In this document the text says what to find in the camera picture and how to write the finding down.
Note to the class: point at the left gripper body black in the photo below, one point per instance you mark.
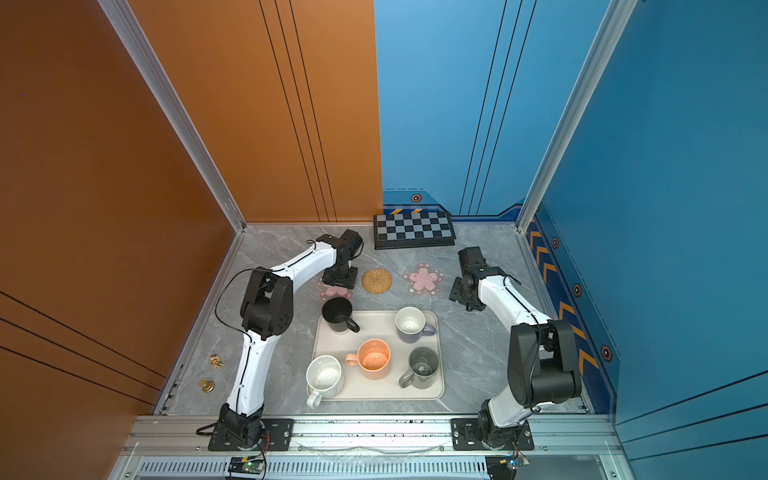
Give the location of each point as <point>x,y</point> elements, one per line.
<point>342,276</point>

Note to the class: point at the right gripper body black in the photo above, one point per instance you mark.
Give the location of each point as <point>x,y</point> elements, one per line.
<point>458,292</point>

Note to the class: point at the pink flower coaster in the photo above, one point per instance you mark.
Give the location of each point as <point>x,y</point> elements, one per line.
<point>423,280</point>
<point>329,291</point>

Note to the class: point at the woven rattan coaster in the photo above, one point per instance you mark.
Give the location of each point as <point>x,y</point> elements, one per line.
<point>377,281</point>

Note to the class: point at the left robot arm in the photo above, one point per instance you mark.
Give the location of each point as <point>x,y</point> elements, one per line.
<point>267,310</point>

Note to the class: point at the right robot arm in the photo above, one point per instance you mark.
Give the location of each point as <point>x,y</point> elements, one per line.
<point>542,364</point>

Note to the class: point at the black mug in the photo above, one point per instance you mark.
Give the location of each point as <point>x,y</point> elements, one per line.
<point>337,313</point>

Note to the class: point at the lavender mug white inside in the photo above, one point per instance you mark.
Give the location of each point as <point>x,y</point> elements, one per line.
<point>411,325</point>

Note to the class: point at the folded checkerboard box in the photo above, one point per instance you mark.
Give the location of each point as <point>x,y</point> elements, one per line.
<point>413,229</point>

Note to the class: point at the grey green mug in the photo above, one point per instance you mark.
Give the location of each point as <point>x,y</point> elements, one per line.
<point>423,366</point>

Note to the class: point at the orange pink mug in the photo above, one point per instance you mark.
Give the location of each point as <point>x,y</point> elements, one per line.
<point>372,359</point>

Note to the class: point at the cream serving tray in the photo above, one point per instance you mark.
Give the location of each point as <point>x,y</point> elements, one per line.
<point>377,324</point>

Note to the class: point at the small brass bell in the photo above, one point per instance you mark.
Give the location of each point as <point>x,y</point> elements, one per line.
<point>206,386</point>

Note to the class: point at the right small circuit board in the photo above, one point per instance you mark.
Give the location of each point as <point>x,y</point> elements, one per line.
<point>505,467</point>

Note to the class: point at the green circuit board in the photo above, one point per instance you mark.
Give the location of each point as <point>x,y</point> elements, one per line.
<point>246,467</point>

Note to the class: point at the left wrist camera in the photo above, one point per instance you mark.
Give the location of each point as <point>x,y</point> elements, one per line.
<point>348,246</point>

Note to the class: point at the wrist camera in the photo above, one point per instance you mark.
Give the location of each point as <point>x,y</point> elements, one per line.
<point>471,259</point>
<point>348,246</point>

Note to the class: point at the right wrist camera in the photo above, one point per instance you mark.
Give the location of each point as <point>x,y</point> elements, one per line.
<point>471,259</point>

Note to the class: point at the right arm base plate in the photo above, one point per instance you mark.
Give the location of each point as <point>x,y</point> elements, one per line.
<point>469,434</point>

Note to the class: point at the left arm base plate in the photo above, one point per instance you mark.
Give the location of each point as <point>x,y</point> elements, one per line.
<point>268,435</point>

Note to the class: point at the aluminium front rail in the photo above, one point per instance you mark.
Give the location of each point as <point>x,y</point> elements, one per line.
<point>410,434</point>

